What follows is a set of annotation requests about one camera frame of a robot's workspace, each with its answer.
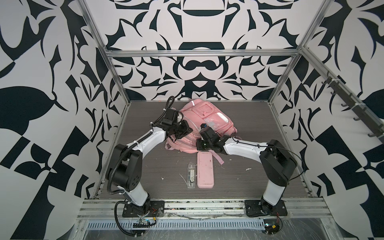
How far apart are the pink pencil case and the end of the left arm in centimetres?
20

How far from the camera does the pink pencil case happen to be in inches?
32.3

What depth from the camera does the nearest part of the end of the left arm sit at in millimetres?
671
